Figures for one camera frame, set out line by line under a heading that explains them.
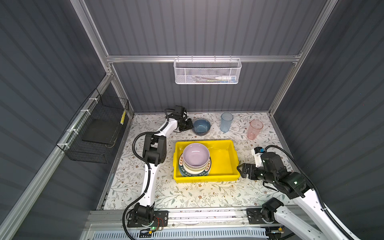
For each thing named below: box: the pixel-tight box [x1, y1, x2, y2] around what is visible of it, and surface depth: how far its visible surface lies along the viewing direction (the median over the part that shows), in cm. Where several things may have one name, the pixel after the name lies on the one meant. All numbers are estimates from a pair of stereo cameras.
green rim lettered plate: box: [178, 153, 212, 177], surface depth 86 cm
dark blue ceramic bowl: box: [192, 118, 211, 136], surface depth 111 cm
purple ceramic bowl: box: [182, 142, 210, 169], surface depth 88 cm
